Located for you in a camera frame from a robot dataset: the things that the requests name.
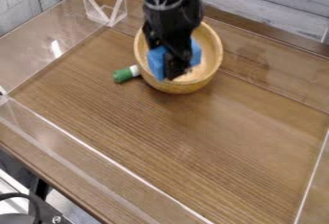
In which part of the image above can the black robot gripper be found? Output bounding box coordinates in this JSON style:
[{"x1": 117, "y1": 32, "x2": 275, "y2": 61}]
[{"x1": 143, "y1": 0, "x2": 203, "y2": 81}]

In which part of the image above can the blue foam block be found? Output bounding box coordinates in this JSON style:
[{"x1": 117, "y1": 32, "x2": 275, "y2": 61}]
[{"x1": 147, "y1": 39, "x2": 202, "y2": 81}]

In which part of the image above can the light wooden bowl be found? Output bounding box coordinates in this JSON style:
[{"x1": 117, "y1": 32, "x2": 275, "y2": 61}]
[{"x1": 133, "y1": 22, "x2": 223, "y2": 94}]

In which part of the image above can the small green cylinder toy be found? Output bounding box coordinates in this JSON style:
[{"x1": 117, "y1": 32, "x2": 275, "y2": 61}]
[{"x1": 113, "y1": 65, "x2": 140, "y2": 84}]

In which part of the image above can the clear acrylic triangle bracket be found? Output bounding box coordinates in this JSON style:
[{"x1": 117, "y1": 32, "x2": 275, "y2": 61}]
[{"x1": 81, "y1": 0, "x2": 127, "y2": 28}]

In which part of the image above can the black cable lower left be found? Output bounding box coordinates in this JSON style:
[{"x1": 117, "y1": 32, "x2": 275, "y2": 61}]
[{"x1": 0, "y1": 192, "x2": 43, "y2": 224}]

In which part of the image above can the black metal base plate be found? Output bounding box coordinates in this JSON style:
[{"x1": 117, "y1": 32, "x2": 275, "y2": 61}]
[{"x1": 28, "y1": 202, "x2": 73, "y2": 224}]

